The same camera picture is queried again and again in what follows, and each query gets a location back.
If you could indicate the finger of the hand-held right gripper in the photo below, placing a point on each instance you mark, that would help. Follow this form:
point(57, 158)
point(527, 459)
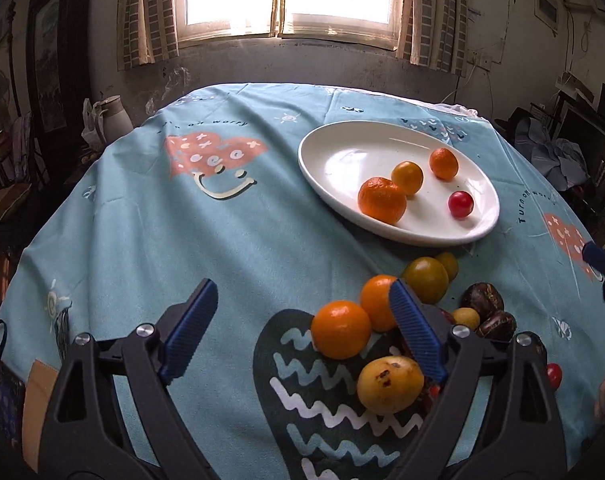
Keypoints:
point(599, 259)

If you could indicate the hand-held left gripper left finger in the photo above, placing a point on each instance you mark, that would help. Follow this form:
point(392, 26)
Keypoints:
point(192, 332)

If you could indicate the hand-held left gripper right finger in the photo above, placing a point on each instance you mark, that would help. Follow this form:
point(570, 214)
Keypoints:
point(416, 332)

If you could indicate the red cherry tomato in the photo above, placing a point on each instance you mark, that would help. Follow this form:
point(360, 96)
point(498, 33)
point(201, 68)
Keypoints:
point(461, 204)
point(554, 376)
point(447, 316)
point(435, 390)

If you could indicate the small yellow loquat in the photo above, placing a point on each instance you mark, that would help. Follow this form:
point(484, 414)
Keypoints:
point(465, 318)

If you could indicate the smooth orange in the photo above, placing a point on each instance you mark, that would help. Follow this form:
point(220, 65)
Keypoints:
point(341, 329)
point(375, 300)

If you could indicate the green-yellow citrus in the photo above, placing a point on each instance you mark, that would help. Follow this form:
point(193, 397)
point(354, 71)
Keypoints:
point(425, 279)

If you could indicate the spotted yellow loquat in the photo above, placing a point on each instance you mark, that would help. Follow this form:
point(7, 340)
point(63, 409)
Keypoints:
point(391, 384)

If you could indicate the dark water chestnut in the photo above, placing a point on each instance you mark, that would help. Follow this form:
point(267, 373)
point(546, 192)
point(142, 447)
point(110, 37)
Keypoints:
point(498, 326)
point(484, 300)

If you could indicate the small yellow fruit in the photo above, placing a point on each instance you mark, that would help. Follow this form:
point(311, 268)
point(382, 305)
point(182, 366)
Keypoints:
point(451, 262)

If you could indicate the white oval plate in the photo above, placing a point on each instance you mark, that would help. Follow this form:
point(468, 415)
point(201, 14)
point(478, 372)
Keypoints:
point(352, 160)

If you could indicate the pile of blue clothes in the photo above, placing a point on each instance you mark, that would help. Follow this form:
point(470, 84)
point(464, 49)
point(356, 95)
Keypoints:
point(552, 152)

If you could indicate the large textured mandarin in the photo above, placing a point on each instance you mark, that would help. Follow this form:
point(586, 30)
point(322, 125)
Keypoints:
point(382, 201)

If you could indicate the small yellow-orange kumquat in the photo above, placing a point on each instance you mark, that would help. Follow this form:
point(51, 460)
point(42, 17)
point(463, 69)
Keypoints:
point(408, 176)

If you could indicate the small orange kumquat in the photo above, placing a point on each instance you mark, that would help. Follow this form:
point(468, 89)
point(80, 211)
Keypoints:
point(443, 163)

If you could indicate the cardboard box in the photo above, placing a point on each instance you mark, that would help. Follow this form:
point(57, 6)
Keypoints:
point(38, 410)

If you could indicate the white pitcher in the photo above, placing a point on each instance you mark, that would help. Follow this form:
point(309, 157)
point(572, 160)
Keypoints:
point(113, 120)

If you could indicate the tan cushion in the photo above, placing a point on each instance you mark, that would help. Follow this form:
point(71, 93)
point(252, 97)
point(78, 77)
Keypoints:
point(5, 201)

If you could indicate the white plastic bag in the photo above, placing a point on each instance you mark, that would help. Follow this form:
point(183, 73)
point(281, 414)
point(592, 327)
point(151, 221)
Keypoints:
point(88, 127)

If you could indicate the checked curtain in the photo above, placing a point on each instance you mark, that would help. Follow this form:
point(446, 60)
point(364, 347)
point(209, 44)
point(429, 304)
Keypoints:
point(145, 15)
point(435, 15)

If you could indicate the dark wooden cabinet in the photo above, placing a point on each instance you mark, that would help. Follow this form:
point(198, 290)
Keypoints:
point(52, 60)

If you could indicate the wall socket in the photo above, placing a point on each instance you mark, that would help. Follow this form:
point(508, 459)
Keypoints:
point(481, 61)

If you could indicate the wall vent frame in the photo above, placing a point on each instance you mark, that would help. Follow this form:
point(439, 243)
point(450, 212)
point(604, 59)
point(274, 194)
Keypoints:
point(547, 7)

